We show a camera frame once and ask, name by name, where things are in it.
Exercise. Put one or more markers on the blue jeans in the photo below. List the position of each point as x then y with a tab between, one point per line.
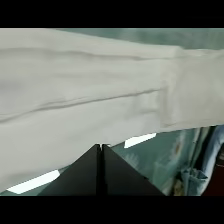
208	156

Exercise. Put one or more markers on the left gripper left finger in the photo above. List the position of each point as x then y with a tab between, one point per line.
80	178

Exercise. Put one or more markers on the white shirt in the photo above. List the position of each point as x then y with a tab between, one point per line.
100	86

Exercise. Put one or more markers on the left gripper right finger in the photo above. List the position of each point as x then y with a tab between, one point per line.
123	176

